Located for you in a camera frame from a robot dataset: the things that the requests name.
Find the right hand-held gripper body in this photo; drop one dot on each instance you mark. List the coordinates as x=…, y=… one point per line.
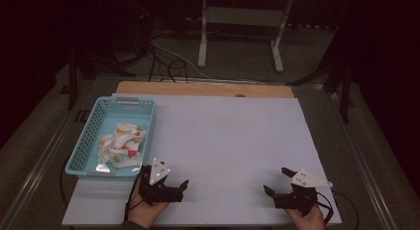
x=298, y=198

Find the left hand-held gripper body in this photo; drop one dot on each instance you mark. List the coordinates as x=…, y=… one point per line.
x=158, y=193

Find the white fruit-print baby garment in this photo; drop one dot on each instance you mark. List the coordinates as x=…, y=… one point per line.
x=122, y=147

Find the teal plastic basket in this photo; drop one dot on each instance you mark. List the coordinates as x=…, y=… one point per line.
x=99, y=124

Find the person's left hand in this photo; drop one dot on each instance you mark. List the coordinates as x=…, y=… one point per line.
x=143, y=211

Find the person's right hand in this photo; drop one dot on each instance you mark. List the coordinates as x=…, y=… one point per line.
x=308, y=222

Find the white table sheet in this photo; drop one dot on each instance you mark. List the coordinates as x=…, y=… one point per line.
x=231, y=140

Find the wooden table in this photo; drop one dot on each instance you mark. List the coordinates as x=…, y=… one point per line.
x=198, y=89

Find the black metal stand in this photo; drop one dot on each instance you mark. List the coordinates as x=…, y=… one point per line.
x=345, y=91
x=73, y=78

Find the dark equipment rack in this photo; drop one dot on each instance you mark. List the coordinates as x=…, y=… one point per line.
x=138, y=22

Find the white metal stand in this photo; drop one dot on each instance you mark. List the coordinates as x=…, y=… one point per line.
x=243, y=17

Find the metal floor rail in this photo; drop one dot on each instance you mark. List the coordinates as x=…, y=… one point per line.
x=366, y=170
x=39, y=164

